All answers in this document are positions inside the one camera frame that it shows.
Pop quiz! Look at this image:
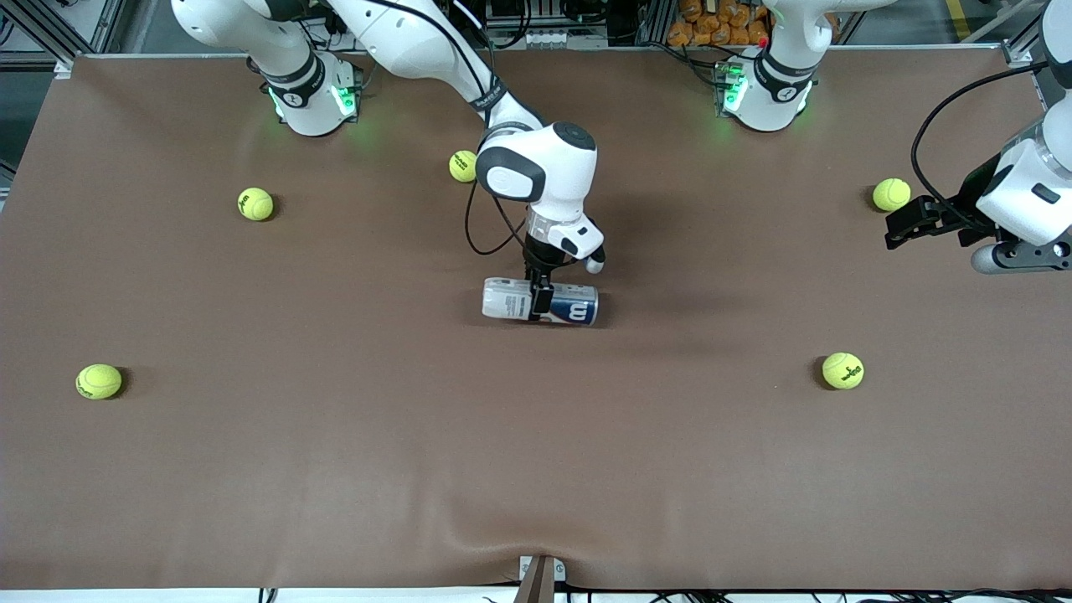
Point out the grey metal clamp bracket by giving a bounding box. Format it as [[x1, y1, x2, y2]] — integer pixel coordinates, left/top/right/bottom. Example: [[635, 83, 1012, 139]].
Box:
[[513, 554, 567, 603]]

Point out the clear tennis ball can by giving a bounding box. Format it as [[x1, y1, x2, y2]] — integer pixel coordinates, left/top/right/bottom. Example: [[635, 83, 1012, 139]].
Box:
[[482, 277, 600, 327]]

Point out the aluminium frame profile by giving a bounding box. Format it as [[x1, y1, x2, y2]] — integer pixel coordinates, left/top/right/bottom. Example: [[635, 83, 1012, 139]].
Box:
[[1001, 0, 1058, 68], [636, 0, 675, 44], [0, 0, 126, 64]]

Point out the white connector block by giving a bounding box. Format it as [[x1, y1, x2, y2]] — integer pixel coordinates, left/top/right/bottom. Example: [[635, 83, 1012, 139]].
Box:
[[486, 25, 608, 49]]

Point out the orange packets pile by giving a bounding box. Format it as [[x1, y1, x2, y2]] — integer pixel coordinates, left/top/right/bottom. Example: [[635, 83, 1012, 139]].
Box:
[[667, 0, 771, 47]]

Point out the brown table mat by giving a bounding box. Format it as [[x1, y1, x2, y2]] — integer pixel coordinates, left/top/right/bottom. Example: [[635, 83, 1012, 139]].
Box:
[[0, 50, 1072, 591]]

